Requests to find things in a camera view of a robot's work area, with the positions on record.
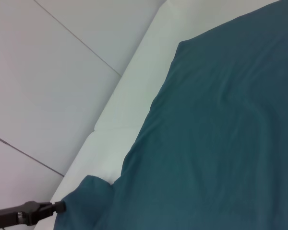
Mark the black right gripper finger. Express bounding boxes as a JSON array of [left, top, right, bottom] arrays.
[[0, 200, 67, 227]]

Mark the teal blue shirt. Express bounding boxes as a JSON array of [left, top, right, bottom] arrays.
[[53, 0, 288, 230]]

